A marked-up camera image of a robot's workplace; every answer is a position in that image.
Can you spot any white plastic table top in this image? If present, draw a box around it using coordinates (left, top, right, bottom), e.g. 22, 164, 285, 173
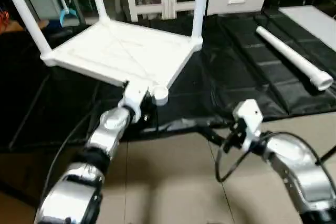
41, 18, 204, 106

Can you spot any black work mat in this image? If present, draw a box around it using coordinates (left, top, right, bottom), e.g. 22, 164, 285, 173
0, 9, 336, 154

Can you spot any white drawer unit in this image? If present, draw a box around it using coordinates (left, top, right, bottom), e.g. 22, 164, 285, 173
207, 0, 269, 16

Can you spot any white flat board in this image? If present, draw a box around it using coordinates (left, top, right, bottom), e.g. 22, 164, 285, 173
278, 5, 336, 52

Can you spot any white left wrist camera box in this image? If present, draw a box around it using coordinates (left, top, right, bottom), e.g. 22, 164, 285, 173
121, 80, 151, 124

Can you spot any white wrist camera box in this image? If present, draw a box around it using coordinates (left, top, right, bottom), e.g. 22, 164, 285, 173
232, 99, 264, 136
121, 80, 151, 124

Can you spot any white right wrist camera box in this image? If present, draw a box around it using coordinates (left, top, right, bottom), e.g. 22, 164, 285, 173
232, 99, 264, 136

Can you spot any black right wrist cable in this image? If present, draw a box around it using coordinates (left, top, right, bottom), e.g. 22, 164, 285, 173
214, 131, 322, 184

